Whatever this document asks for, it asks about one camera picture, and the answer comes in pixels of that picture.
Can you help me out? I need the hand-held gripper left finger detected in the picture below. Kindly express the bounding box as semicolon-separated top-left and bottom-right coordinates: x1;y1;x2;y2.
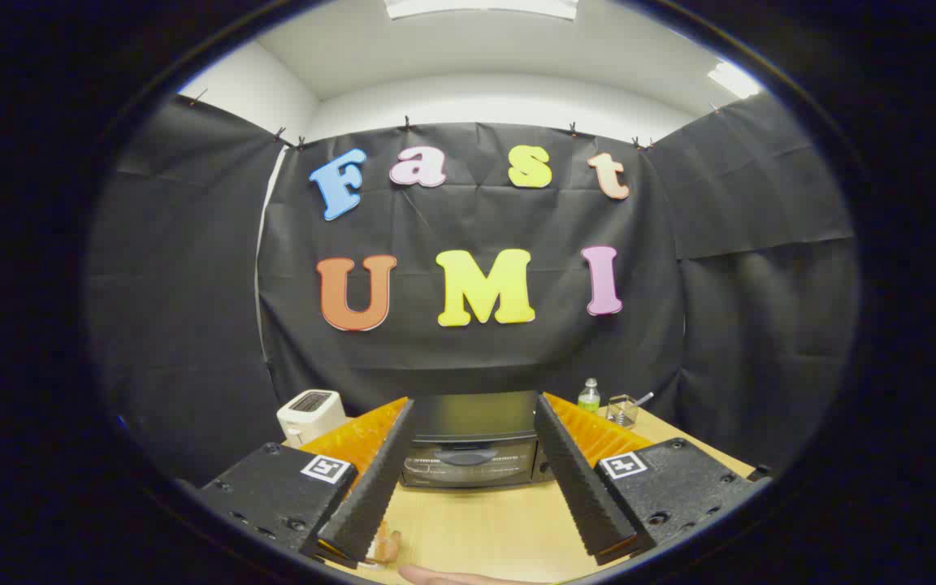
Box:
200;396;418;570

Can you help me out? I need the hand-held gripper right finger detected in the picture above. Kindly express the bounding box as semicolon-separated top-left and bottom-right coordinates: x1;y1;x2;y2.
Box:
533;392;774;567

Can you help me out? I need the black toaster oven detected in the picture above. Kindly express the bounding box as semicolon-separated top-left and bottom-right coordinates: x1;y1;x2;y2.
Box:
399;390;558;490

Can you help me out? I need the white pop-up toaster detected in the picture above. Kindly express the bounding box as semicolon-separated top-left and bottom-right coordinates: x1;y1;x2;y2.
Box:
276;389;349;449

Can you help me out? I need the small ceiling light panel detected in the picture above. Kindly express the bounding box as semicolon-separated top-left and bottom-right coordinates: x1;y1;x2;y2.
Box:
708;62;763;100

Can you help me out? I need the long ceiling light panel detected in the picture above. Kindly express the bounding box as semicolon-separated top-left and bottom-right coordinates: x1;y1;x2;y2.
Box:
383;0;579;21

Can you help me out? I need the wire mesh holder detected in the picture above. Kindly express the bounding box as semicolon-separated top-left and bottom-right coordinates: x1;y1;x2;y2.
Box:
604;394;639;429

